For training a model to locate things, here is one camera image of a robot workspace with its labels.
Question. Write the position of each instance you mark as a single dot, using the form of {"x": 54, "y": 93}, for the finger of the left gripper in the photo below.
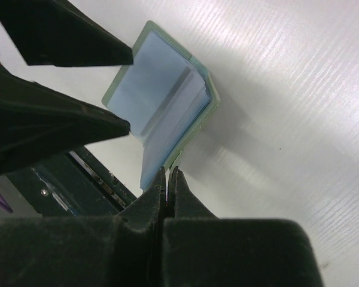
{"x": 37, "y": 122}
{"x": 57, "y": 33}

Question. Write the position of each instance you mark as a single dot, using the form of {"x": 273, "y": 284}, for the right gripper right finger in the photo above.
{"x": 200, "y": 249}

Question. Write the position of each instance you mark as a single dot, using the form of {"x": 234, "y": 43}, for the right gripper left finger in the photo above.
{"x": 116, "y": 250}

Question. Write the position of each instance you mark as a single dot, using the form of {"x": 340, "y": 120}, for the green leather card holder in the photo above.
{"x": 166, "y": 95}

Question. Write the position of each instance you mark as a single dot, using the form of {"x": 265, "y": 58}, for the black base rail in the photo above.
{"x": 75, "y": 183}

